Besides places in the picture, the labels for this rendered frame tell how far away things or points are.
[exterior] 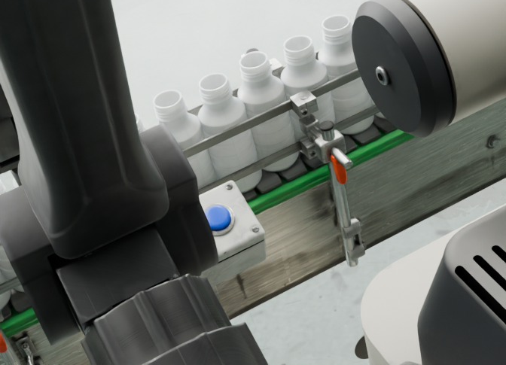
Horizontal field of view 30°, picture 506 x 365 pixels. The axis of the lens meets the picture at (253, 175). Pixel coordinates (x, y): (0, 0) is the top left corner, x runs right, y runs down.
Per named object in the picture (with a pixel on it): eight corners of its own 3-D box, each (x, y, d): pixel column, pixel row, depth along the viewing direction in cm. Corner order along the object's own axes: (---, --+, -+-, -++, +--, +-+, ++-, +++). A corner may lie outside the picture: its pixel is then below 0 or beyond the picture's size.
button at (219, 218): (223, 205, 106) (222, 199, 105) (236, 226, 104) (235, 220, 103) (199, 217, 105) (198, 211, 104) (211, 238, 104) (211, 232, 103)
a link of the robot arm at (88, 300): (94, 351, 45) (194, 302, 47) (10, 177, 48) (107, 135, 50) (108, 387, 54) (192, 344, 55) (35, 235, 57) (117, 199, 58)
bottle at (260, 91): (286, 178, 124) (263, 77, 113) (248, 169, 127) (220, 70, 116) (306, 149, 128) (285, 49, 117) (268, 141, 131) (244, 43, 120)
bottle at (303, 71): (348, 144, 127) (330, 43, 116) (311, 164, 125) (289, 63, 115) (324, 123, 131) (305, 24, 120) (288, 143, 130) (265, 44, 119)
